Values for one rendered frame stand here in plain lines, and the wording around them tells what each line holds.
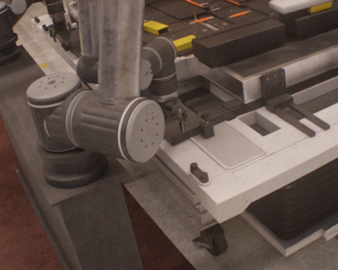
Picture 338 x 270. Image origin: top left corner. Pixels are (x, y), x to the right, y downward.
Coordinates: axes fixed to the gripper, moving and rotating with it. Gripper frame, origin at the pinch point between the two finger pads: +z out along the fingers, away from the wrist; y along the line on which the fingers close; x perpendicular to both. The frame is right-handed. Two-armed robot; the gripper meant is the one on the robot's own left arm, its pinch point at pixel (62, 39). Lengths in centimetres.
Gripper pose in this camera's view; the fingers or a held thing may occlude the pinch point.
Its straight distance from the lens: 338.6
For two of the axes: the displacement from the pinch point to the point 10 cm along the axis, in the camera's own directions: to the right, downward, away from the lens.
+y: -8.8, 3.5, -3.2
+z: 1.5, 8.5, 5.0
